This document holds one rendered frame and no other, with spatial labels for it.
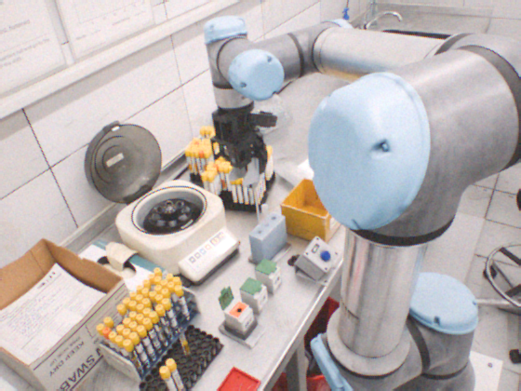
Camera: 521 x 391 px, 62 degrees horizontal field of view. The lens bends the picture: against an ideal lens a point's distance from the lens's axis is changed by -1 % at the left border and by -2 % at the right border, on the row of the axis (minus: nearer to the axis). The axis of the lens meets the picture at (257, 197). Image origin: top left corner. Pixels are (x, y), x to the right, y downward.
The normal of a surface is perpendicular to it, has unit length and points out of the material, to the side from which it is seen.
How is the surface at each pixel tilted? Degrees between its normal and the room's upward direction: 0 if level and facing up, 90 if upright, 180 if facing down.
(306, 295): 0
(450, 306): 6
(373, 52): 54
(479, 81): 32
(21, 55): 93
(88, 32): 93
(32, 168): 90
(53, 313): 1
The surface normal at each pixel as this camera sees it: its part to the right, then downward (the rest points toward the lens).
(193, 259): 0.23, -0.57
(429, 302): -0.05, -0.84
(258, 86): 0.39, 0.53
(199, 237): 0.75, 0.34
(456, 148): 0.33, 0.27
